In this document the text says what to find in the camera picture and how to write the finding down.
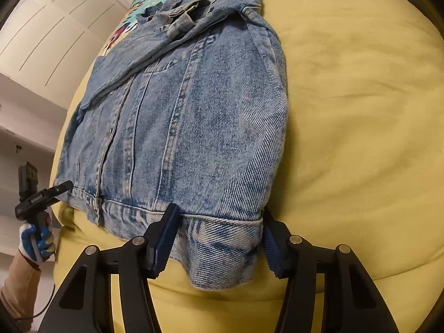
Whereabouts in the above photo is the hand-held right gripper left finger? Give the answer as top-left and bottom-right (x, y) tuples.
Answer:
(37, 203), (181, 333)

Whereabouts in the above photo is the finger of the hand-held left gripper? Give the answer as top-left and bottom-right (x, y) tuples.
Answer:
(35, 180), (74, 206)

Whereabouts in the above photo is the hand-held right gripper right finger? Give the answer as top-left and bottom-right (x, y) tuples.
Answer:
(263, 208), (401, 333)

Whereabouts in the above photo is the blue denim jacket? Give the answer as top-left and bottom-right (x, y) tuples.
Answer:
(54, 0), (290, 290)

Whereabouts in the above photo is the person's left forearm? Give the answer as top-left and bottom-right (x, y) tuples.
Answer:
(0, 250), (42, 321)

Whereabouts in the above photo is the person's left hand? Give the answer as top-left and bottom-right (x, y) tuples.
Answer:
(17, 211), (57, 263)

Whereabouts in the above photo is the white shelf unit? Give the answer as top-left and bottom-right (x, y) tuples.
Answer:
(0, 73), (68, 261)

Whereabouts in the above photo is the yellow printed blanket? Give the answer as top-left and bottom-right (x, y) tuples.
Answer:
(49, 0), (441, 333)

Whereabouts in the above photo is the white wardrobe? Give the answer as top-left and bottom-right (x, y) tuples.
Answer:
(0, 0), (139, 110)

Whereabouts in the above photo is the black cable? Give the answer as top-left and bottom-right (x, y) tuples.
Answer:
(16, 253), (58, 321)

